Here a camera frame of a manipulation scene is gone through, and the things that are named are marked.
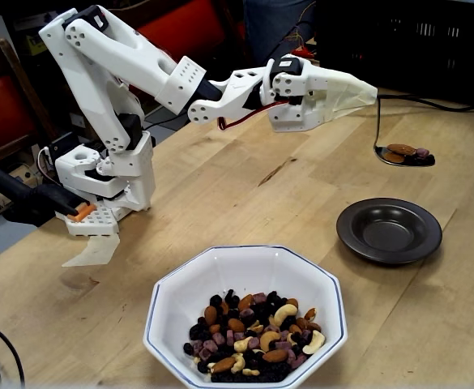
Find tape-wrapped moving gripper finger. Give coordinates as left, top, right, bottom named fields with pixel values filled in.
left=272, top=63, right=380, bottom=100

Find tape-wrapped fixed gripper finger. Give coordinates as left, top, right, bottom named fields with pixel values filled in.
left=324, top=90, right=378, bottom=123

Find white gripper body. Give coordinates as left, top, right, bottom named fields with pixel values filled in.
left=260, top=56, right=328, bottom=135

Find metal spoon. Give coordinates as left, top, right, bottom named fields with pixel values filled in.
left=373, top=96, right=437, bottom=168

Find scooped trail mix portion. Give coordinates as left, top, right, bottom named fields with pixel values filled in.
left=383, top=143, right=436, bottom=165

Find white octagonal bowl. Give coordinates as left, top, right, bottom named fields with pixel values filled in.
left=143, top=244, right=349, bottom=389

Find trail mix pile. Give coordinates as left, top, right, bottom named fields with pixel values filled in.
left=182, top=288, right=327, bottom=384

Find small black plate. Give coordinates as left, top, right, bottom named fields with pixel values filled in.
left=335, top=197, right=443, bottom=267

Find red alligator clips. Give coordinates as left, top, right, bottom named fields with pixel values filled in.
left=292, top=45, right=319, bottom=60

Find dark blue fabric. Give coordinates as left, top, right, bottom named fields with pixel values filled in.
left=240, top=0, right=318, bottom=69

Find large black slotted crate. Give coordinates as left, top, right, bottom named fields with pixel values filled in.
left=316, top=0, right=474, bottom=107

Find beige tape flap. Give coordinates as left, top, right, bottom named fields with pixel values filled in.
left=61, top=233, right=121, bottom=268

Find black clamp with orange tip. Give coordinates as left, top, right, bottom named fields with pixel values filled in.
left=0, top=165, right=98, bottom=228

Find yellow-green box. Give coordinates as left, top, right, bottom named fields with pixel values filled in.
left=24, top=34, right=45, bottom=57

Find coloured jumper wires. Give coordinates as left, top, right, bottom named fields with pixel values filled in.
left=283, top=2, right=317, bottom=48

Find thick black power cable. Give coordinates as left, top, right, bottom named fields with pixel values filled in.
left=377, top=92, right=474, bottom=113

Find black looped cable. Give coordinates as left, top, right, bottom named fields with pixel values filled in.
left=0, top=319, right=27, bottom=388

